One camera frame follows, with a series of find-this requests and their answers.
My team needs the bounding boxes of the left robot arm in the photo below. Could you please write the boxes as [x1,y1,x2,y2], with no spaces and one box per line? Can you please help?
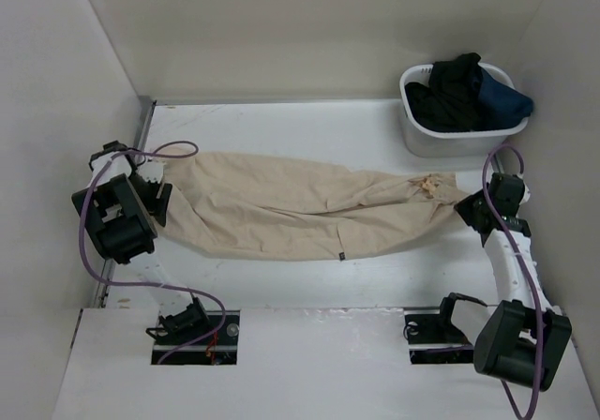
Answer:
[71,141,213,345]

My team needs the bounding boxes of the beige trousers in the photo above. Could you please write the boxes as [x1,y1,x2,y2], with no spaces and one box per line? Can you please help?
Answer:
[162,152,467,261]

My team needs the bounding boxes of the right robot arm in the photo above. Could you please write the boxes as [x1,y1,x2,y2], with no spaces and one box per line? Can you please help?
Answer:
[434,172,572,392]

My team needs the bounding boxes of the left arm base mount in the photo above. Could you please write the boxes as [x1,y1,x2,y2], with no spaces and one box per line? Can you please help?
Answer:
[147,310,241,366]

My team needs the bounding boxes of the dark blue garment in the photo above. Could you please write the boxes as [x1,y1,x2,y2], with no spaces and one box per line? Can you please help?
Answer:
[472,67,534,130]

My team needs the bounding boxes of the black garment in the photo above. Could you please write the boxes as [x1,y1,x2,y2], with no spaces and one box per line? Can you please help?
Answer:
[405,52,484,133]

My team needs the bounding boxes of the white laundry basket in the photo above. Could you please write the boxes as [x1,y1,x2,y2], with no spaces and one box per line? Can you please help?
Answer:
[398,64,529,158]

